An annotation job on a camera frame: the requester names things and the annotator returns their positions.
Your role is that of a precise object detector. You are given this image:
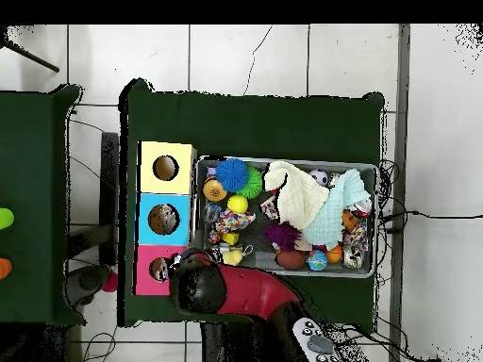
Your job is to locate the small colourful rope toy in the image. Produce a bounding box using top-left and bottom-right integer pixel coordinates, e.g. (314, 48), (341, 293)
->
(207, 195), (281, 245)

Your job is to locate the crushed clear plastic bottle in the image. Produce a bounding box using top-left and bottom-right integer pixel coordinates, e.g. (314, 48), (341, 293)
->
(149, 205), (179, 234)

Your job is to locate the small red ball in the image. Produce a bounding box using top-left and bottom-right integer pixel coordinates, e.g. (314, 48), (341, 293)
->
(100, 271), (119, 293)

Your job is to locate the wooden box with three holes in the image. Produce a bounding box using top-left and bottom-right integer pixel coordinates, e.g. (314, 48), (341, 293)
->
(131, 140), (198, 297)

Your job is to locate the cream waffle cloth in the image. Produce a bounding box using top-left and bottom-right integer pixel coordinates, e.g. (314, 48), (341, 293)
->
(263, 160), (331, 231)

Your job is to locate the black power cable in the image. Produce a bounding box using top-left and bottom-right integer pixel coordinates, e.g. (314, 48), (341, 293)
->
(382, 209), (483, 233)

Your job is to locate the globe print ball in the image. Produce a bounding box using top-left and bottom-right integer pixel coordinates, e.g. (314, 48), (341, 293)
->
(306, 249), (328, 272)

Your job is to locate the dark green table cloth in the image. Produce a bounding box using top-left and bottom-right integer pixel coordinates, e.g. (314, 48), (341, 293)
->
(117, 78), (386, 328)

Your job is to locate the blue spiky ball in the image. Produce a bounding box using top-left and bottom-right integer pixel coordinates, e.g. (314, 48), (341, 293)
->
(215, 156), (250, 193)

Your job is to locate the green cloth side table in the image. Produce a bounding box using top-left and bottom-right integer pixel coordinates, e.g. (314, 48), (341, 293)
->
(0, 84), (86, 327)

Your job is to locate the yellow ball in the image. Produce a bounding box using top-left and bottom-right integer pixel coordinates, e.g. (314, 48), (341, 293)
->
(226, 194), (249, 215)

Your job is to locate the clear mesh bin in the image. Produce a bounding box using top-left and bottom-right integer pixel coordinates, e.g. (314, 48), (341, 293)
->
(190, 155), (380, 279)

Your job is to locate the small green spiky ball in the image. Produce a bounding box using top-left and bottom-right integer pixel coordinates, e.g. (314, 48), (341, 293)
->
(235, 165), (264, 200)

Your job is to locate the mint waffle cloth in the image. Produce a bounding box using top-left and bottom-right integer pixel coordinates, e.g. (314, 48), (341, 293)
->
(301, 168), (373, 251)

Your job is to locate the brown toy football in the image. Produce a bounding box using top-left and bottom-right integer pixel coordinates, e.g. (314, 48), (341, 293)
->
(275, 249), (308, 271)

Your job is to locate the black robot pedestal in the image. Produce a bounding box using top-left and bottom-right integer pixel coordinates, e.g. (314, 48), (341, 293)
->
(201, 321), (273, 362)

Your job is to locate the toy burger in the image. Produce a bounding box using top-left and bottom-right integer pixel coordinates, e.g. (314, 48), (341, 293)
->
(202, 177), (228, 203)

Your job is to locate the purple spiky ball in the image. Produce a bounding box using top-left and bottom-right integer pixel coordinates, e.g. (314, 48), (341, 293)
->
(262, 222), (302, 253)

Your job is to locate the black tripod leg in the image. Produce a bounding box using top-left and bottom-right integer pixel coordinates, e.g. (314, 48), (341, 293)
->
(0, 25), (60, 74)

